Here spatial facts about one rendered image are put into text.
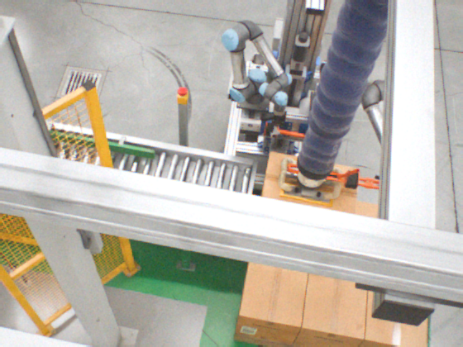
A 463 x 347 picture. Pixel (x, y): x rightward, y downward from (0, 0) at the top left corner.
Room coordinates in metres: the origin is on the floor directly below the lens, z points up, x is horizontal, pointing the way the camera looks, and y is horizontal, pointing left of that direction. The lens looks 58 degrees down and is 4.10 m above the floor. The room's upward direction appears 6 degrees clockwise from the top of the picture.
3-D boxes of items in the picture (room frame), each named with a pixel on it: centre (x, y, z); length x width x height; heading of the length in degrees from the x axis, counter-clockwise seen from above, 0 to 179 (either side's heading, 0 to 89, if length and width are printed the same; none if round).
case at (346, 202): (1.94, -0.52, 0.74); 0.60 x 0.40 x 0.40; 84
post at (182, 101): (2.53, 0.39, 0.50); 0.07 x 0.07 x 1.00; 85
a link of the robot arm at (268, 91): (2.33, -0.18, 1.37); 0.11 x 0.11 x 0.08; 50
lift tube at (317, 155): (1.96, -0.50, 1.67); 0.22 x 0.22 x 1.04
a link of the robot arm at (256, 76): (2.54, -0.09, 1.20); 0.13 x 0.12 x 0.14; 140
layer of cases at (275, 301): (1.62, -0.79, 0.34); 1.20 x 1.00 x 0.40; 85
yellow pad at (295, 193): (1.87, -0.49, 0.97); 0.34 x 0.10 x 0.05; 84
